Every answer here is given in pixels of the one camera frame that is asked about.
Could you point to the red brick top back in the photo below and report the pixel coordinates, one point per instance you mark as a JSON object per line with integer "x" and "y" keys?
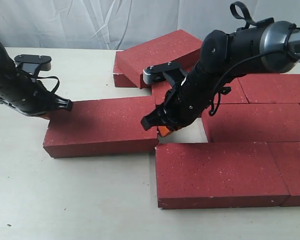
{"x": 179, "y": 46}

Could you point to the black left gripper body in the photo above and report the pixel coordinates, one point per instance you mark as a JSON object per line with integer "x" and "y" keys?
{"x": 25, "y": 93}

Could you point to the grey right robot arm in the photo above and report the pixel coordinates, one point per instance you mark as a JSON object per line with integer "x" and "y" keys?
{"x": 269, "y": 47}

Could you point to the red brick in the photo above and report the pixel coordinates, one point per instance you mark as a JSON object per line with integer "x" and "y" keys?
{"x": 271, "y": 88}
{"x": 101, "y": 127}
{"x": 179, "y": 46}
{"x": 236, "y": 96}
{"x": 256, "y": 122}
{"x": 287, "y": 158}
{"x": 217, "y": 175}

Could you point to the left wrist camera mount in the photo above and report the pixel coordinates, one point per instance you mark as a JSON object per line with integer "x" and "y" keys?
{"x": 33, "y": 64}

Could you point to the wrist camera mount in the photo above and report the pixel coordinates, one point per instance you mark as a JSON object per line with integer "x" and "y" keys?
{"x": 171, "y": 71}
{"x": 33, "y": 64}

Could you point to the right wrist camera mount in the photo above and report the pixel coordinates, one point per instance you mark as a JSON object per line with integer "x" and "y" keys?
{"x": 171, "y": 71}

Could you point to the white fabric backdrop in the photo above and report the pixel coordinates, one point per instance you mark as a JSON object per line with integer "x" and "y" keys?
{"x": 108, "y": 24}

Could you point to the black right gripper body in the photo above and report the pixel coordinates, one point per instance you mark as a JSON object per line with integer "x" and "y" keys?
{"x": 186, "y": 100}

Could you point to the red brick hidden row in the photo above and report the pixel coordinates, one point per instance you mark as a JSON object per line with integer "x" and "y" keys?
{"x": 120, "y": 80}

